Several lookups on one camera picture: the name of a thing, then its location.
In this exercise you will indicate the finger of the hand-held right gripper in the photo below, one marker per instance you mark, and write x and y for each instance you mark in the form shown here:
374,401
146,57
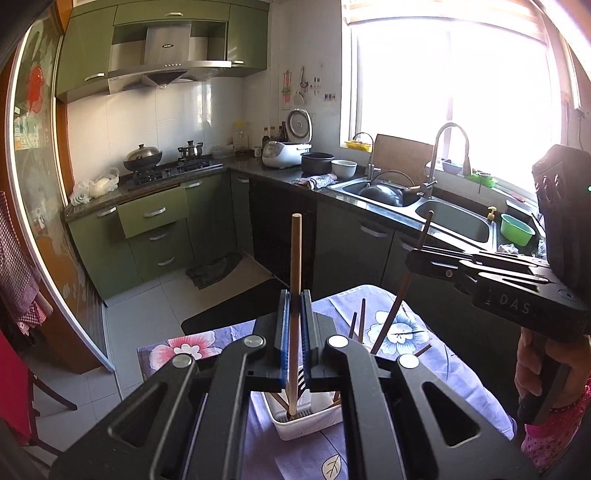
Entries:
489,270

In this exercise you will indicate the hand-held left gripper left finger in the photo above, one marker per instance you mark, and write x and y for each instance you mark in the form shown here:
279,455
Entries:
285,341

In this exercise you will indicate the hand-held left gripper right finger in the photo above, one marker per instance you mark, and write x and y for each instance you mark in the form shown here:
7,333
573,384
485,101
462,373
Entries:
307,341

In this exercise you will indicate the white chopstick holder basket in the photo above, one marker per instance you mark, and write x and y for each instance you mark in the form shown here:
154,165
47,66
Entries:
300,427

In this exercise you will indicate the person's right forearm pink sleeve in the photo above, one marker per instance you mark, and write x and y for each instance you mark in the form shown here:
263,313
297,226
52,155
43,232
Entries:
554,438

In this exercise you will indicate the person's right hand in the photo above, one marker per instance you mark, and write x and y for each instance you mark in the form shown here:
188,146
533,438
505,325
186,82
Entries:
526,369

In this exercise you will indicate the green plastic basin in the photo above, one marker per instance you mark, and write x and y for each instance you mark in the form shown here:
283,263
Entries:
517,230

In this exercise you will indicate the small yellow tap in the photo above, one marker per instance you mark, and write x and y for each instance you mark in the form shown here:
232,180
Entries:
491,213

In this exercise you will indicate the stainless double sink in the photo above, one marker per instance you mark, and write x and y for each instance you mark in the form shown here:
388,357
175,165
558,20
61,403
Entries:
457,221

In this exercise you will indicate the purple floral tablecloth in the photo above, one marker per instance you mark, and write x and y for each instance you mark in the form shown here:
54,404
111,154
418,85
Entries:
207,341

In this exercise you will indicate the green soap tray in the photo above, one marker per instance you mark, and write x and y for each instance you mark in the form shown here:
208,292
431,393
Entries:
482,180

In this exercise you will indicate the dark base cabinet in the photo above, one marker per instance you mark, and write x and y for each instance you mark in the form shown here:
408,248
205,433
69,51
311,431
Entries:
341,249

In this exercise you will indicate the dark cloth rag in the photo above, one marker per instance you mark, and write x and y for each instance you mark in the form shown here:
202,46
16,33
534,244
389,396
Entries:
212,272

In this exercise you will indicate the blue small bowl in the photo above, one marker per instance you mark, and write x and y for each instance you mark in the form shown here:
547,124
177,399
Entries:
451,167

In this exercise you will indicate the black wok in sink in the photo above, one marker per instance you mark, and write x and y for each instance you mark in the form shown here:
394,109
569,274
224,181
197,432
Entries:
381,194

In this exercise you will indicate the tall steel faucet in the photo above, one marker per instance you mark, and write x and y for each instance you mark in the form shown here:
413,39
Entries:
441,136

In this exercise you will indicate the wooden cutting board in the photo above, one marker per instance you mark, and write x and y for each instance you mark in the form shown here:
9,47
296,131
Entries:
404,154

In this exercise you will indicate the kitchen window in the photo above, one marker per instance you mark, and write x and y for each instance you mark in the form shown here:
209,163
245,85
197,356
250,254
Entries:
461,106

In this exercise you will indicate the checked dishcloth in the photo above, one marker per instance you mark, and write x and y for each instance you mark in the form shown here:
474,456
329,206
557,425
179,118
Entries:
314,182

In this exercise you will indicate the white bowl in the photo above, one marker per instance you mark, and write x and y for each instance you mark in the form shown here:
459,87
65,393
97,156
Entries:
344,170

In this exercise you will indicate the black inner pot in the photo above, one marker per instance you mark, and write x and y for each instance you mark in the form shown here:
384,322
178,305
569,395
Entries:
317,165

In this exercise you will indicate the yellow basket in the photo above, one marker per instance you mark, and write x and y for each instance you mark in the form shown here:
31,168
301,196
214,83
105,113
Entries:
359,145

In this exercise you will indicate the open green drawer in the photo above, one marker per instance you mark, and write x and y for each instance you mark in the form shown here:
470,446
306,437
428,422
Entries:
154,212

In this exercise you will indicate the white rice cooker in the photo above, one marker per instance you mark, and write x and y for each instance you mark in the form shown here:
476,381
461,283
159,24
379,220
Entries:
281,154

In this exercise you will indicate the black gas stove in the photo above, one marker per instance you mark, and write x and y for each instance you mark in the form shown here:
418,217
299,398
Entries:
173,171

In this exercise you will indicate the green base cabinet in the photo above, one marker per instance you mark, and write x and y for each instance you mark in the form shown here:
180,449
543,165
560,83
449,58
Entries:
99,254

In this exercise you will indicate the clear oil bottle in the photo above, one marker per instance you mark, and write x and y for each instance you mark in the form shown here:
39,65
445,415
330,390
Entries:
240,138

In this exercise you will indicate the steel cooking pot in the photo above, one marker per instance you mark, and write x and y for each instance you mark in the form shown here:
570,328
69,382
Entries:
190,151

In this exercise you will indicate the dark wok with lid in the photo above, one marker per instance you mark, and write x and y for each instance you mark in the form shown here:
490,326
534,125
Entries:
142,157

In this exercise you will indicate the white plastic bag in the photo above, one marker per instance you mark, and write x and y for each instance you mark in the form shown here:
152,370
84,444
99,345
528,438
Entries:
94,187

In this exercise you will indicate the glass sliding door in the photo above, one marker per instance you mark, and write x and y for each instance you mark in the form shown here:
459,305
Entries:
41,207

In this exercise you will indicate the red chair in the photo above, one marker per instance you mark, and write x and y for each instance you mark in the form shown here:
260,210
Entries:
11,392

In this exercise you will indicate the red checked apron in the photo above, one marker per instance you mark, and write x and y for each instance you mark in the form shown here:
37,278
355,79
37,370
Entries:
16,267

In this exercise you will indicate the steel range hood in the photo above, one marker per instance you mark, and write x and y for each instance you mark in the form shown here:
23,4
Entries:
168,55

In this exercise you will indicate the red paper decoration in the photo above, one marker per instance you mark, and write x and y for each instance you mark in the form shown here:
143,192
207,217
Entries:
37,87

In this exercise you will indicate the wall sticker decor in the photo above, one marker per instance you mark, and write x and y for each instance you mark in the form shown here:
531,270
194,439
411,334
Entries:
302,87

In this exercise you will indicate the narrow green wall cabinet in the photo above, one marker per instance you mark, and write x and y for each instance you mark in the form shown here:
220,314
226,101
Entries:
171,13

